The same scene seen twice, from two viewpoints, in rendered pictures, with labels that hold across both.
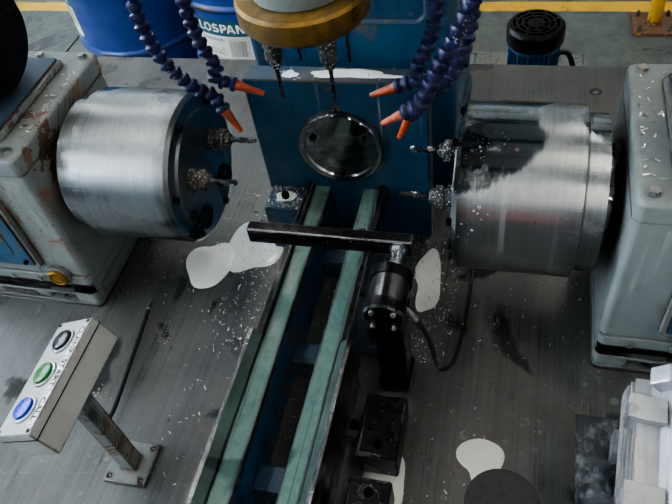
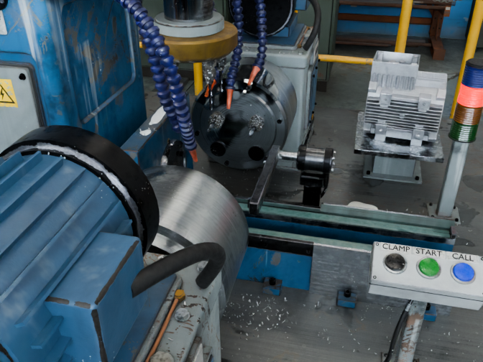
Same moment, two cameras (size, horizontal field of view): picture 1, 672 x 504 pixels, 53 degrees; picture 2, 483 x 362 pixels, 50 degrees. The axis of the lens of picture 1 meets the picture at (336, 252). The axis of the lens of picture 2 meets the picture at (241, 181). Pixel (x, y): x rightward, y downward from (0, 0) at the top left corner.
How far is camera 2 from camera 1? 1.31 m
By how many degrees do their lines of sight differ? 72
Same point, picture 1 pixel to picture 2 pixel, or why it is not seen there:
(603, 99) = not seen: hidden behind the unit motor
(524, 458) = (356, 195)
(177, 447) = (380, 342)
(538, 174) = (276, 76)
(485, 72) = not seen: hidden behind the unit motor
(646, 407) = (387, 91)
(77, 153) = (199, 239)
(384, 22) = (123, 89)
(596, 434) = (364, 146)
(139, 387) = not seen: outside the picture
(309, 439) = (389, 224)
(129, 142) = (205, 198)
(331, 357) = (330, 216)
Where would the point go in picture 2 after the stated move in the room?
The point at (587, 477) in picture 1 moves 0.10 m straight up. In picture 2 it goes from (385, 150) to (391, 117)
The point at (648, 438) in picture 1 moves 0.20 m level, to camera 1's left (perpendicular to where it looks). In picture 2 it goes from (397, 95) to (430, 127)
